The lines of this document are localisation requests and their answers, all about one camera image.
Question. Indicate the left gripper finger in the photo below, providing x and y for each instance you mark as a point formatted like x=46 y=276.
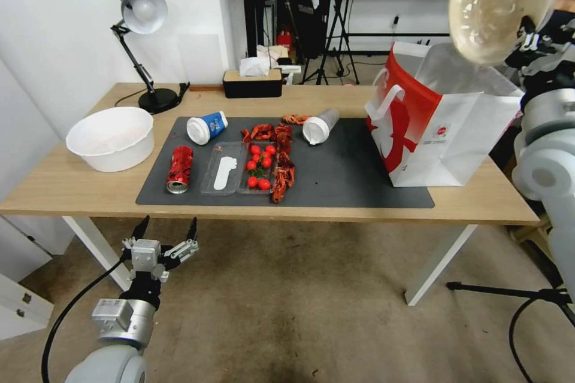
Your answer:
x=140 y=232
x=186 y=250

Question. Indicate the black metal shelf frame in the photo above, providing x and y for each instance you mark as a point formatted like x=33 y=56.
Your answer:
x=251 y=1

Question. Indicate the clear disposable takeout box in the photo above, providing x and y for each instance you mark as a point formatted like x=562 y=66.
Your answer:
x=209 y=178

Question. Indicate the black tripod stand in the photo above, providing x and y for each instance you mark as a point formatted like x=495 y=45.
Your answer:
x=334 y=19

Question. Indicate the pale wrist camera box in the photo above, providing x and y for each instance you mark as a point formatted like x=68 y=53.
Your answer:
x=146 y=257

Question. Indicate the white plastic bowl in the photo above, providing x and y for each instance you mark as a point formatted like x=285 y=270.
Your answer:
x=112 y=154

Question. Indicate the clear cup with white lid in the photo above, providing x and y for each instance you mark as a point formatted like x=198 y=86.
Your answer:
x=314 y=129

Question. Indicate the white cabinet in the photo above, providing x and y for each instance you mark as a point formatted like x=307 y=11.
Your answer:
x=22 y=257

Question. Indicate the blue and white paper cup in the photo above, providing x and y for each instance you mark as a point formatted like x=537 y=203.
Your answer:
x=213 y=122

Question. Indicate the black desk lamp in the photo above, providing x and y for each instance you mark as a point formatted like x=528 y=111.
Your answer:
x=155 y=98

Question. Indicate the white tissue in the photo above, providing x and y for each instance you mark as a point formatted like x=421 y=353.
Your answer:
x=254 y=66

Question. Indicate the black tripod leg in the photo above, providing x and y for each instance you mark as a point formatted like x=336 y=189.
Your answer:
x=507 y=289

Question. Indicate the red soda can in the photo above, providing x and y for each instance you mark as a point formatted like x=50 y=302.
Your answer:
x=181 y=167

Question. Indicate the red and white delivery bag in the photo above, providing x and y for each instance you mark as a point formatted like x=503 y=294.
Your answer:
x=426 y=140

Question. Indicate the dark grey table mat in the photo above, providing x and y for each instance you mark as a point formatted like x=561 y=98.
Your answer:
x=341 y=176

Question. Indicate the black tissue box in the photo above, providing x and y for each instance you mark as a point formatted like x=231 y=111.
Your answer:
x=251 y=87

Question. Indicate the red fire extinguisher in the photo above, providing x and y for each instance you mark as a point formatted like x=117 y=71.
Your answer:
x=284 y=37

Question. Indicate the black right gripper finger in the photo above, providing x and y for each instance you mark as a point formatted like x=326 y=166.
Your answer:
x=528 y=37

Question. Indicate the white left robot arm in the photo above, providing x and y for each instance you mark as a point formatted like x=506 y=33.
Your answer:
x=108 y=365

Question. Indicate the white paper label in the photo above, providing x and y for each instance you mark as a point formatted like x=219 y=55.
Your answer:
x=221 y=176

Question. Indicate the red crayfish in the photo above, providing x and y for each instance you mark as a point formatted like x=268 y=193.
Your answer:
x=283 y=183
x=285 y=160
x=283 y=136
x=294 y=119
x=260 y=132

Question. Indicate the wooden table with white legs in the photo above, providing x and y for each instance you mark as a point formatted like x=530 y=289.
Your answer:
x=67 y=194

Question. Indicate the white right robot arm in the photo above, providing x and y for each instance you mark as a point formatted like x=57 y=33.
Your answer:
x=548 y=167

